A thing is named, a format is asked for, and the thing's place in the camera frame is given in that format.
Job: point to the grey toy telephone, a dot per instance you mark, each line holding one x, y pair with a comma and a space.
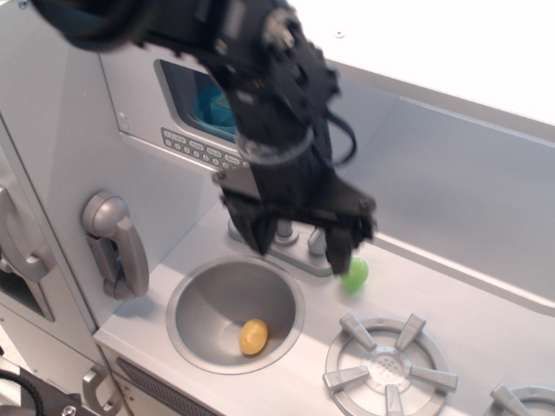
116, 246

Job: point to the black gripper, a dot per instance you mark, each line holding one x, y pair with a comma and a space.
298, 184

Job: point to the white microwave door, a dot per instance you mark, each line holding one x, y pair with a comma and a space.
152, 93

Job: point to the white toy kitchen cabinet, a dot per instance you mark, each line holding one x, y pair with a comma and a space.
465, 224

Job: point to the grey oven door handle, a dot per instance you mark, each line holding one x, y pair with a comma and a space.
101, 394

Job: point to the grey toy faucet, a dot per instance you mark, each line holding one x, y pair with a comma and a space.
302, 246

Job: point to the round silver sink basin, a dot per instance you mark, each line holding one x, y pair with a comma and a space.
209, 307

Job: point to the yellow plastic lemon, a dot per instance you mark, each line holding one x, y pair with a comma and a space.
253, 337

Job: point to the grey stove burner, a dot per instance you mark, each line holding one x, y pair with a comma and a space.
385, 366
526, 400

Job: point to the blue plastic bowl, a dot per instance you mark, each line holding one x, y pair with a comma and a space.
212, 113

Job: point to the green plastic pear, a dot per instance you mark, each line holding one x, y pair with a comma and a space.
356, 276

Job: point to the grey fridge door handle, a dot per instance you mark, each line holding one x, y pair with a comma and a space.
17, 246

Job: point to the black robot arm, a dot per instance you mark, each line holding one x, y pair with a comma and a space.
279, 88

